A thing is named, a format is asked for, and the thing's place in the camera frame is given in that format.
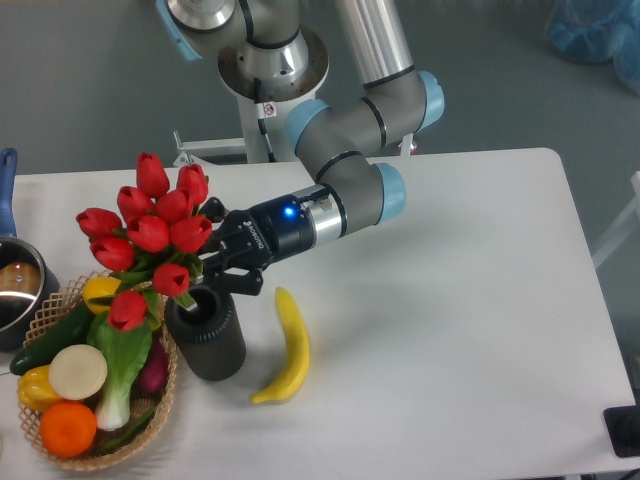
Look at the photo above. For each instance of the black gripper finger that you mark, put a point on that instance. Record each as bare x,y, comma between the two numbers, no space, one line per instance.
214,210
240,280

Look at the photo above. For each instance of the yellow banana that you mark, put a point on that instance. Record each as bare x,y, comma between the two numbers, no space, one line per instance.
293,374

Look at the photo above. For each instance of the orange fruit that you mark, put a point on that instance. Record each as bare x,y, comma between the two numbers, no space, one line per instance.
67,429

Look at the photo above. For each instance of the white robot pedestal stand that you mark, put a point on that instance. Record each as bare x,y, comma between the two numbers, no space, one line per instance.
275,86

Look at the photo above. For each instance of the purple sweet potato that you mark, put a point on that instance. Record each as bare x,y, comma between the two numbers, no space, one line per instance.
154,375

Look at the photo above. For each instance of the green bok choy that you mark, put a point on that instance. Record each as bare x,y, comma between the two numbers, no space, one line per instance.
125,353

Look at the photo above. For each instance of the black device at table edge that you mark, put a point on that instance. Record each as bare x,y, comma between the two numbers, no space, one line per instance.
622,424

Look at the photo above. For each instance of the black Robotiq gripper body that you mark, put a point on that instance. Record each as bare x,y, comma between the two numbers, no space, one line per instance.
264,234

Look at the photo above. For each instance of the white frame at right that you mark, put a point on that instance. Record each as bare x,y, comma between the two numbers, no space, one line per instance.
624,224

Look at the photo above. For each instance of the dark green chili pepper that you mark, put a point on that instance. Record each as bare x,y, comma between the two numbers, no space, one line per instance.
125,437

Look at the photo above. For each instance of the blue plastic bag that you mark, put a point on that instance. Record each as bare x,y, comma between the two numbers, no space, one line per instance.
597,32

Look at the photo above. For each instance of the yellow bell pepper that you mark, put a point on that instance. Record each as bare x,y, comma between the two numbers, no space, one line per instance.
35,390

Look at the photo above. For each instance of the woven wicker basket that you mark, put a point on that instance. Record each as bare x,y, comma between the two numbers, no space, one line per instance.
53,309

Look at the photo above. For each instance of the dark grey ribbed vase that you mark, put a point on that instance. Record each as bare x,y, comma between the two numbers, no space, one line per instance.
209,337

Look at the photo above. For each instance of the yellow squash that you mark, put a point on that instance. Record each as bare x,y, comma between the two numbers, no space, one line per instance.
99,293

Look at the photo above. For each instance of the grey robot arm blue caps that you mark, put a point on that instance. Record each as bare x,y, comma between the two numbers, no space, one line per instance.
348,193

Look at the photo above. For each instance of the green cucumber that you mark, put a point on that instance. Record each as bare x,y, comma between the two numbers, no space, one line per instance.
72,329

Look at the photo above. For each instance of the blue saucepan with handle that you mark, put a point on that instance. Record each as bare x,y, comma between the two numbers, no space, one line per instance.
26,280

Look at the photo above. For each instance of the red tulip bouquet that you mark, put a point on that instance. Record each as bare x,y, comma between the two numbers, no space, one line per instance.
150,243

